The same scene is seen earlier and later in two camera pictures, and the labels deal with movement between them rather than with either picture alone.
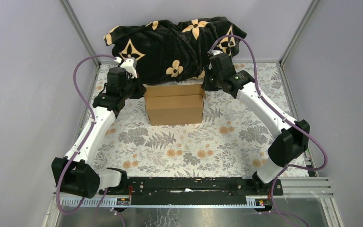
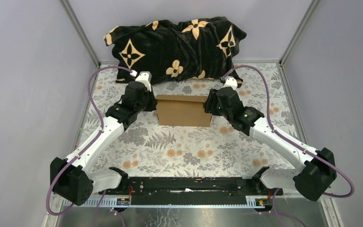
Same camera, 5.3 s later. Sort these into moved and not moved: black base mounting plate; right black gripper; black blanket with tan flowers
Moved: right black gripper
Not moved: black blanket with tan flowers; black base mounting plate
